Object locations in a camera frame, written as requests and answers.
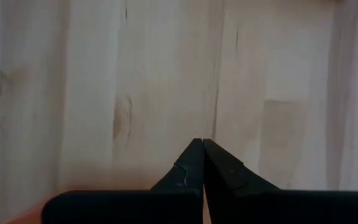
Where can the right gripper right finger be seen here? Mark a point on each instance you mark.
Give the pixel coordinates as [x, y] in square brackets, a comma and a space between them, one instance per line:
[228, 180]

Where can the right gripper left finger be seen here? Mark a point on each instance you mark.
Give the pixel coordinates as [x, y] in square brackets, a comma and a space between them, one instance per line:
[185, 177]

